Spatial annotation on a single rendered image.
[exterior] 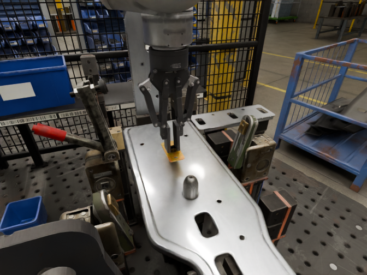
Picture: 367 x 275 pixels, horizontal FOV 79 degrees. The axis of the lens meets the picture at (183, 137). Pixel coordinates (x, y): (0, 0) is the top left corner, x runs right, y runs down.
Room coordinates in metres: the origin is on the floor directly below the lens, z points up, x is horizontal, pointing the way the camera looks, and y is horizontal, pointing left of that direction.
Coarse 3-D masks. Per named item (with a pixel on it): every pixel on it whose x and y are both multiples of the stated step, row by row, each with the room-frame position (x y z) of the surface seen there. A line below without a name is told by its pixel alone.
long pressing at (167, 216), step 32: (128, 128) 0.59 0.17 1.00; (192, 128) 0.59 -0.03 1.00; (160, 160) 0.43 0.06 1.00; (192, 160) 0.43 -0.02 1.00; (160, 192) 0.33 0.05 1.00; (224, 192) 0.33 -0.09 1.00; (160, 224) 0.25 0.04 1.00; (192, 224) 0.25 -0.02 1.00; (224, 224) 0.25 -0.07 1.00; (256, 224) 0.25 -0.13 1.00; (192, 256) 0.19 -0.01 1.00; (256, 256) 0.19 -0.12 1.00
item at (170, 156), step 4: (172, 144) 0.47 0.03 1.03; (164, 148) 0.45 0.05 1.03; (172, 148) 0.44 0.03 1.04; (172, 152) 0.43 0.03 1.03; (176, 152) 0.43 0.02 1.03; (180, 152) 0.43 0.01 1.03; (168, 156) 0.42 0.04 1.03; (172, 156) 0.42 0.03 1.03; (176, 156) 0.42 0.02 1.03; (180, 156) 0.42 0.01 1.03; (172, 160) 0.40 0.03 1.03; (176, 160) 0.40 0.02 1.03
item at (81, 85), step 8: (88, 80) 0.40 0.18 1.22; (104, 80) 0.40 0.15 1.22; (80, 88) 0.37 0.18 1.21; (88, 88) 0.37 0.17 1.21; (96, 88) 0.39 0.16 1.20; (104, 88) 0.39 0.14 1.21; (72, 96) 0.38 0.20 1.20; (80, 96) 0.37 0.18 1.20; (88, 96) 0.37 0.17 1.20; (88, 104) 0.37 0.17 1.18; (96, 104) 0.38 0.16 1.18; (88, 112) 0.37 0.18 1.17; (96, 112) 0.37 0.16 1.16; (96, 120) 0.37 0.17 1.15; (104, 120) 0.40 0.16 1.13; (96, 128) 0.37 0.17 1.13; (104, 128) 0.38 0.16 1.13; (104, 136) 0.38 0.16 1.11; (104, 144) 0.38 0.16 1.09; (112, 144) 0.38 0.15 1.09
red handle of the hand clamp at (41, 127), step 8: (32, 128) 0.35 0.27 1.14; (40, 128) 0.35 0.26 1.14; (48, 128) 0.36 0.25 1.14; (56, 128) 0.37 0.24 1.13; (48, 136) 0.35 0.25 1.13; (56, 136) 0.35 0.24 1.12; (64, 136) 0.36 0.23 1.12; (72, 136) 0.37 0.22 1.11; (80, 136) 0.38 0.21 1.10; (80, 144) 0.37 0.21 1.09; (88, 144) 0.37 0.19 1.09; (96, 144) 0.38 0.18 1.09
